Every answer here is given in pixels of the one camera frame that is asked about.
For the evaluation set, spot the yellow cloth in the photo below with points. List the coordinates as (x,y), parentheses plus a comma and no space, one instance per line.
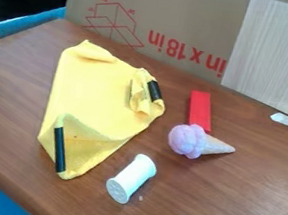
(93,102)

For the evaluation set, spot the pink toy ice cream cone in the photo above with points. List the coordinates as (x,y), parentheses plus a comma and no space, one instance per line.
(189,141)

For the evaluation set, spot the red block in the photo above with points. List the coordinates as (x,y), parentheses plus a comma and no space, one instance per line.
(201,109)

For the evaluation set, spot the white spool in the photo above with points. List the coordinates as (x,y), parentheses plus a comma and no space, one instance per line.
(132,178)

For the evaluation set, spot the cardboard box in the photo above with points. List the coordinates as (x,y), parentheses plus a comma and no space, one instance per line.
(163,18)

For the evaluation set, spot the light wooden board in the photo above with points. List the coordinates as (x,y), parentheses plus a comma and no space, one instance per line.
(280,54)

